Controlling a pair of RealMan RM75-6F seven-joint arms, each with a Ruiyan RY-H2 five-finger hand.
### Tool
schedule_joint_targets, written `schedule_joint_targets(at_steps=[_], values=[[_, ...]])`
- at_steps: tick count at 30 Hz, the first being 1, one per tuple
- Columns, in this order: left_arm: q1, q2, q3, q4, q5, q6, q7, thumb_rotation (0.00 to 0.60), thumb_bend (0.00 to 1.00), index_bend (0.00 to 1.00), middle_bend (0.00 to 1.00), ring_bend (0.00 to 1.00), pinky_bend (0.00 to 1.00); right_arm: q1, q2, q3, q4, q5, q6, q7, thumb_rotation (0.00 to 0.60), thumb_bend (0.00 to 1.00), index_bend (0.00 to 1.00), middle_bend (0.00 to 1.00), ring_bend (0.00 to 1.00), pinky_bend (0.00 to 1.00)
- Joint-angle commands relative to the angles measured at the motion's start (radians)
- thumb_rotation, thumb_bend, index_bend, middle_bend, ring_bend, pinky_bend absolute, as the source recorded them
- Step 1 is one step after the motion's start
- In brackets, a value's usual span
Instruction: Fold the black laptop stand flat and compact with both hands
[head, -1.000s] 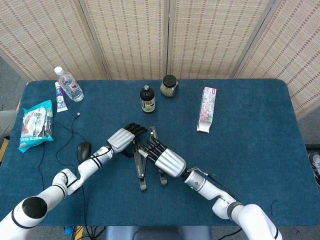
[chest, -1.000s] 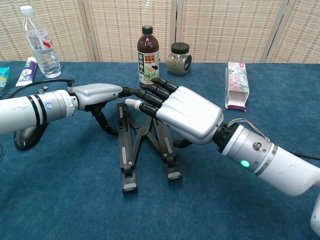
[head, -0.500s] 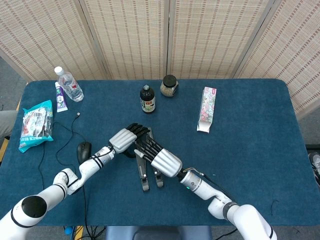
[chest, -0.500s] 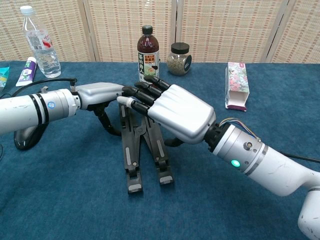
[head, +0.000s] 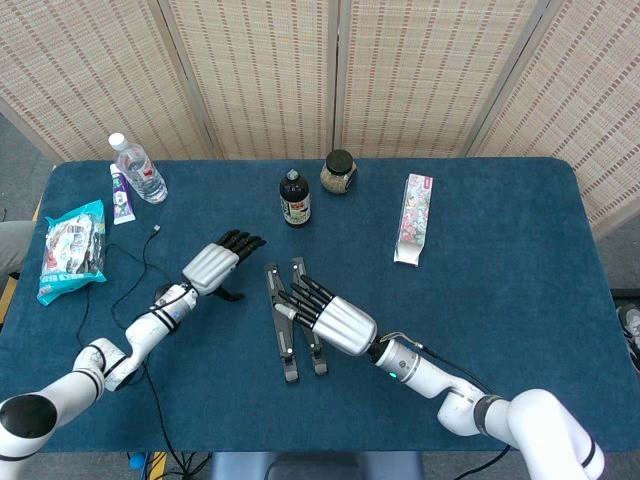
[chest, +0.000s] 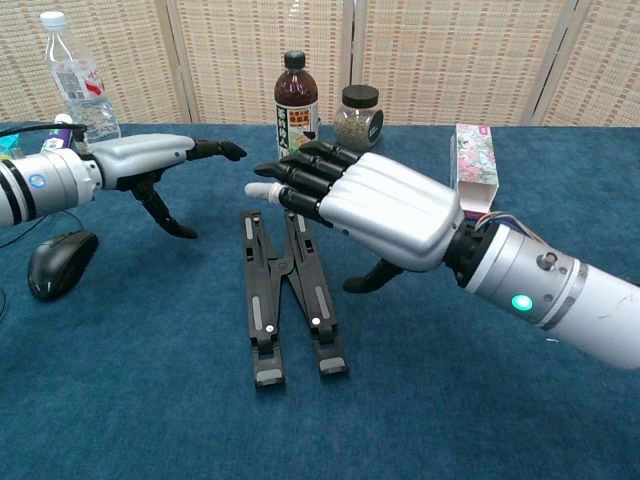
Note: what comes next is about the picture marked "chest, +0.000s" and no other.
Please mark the black computer mouse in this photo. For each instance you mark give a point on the black computer mouse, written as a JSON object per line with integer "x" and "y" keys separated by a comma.
{"x": 60, "y": 262}

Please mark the glass jar black lid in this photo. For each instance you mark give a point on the glass jar black lid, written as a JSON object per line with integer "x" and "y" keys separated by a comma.
{"x": 355, "y": 127}

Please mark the blue table cloth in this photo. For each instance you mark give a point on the blue table cloth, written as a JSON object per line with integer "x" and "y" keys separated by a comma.
{"x": 150, "y": 400}

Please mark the black folding laptop stand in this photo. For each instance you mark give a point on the black folding laptop stand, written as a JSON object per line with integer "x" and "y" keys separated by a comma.
{"x": 262, "y": 300}

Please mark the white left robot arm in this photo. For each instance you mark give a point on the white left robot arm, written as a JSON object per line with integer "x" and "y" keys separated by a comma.
{"x": 45, "y": 185}

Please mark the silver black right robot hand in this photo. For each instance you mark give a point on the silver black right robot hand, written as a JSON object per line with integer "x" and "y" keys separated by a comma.
{"x": 395, "y": 210}

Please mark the white purple toothpaste tube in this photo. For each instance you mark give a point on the white purple toothpaste tube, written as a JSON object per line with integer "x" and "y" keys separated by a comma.
{"x": 60, "y": 136}

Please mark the dark tea drink bottle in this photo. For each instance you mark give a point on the dark tea drink bottle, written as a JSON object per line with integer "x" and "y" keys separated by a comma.
{"x": 295, "y": 100}

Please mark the floral paper box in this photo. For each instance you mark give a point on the floral paper box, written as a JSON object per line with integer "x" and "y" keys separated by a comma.
{"x": 475, "y": 160}

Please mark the teal snack bag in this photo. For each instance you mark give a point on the teal snack bag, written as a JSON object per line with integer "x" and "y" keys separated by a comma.
{"x": 6, "y": 146}

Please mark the clear plastic water bottle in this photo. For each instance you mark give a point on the clear plastic water bottle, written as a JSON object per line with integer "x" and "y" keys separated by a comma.
{"x": 85, "y": 90}

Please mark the bamboo folding screen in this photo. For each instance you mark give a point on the bamboo folding screen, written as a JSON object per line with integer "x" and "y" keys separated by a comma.
{"x": 250, "y": 50}

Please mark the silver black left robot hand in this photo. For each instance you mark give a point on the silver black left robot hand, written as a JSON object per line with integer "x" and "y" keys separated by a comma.
{"x": 140, "y": 155}

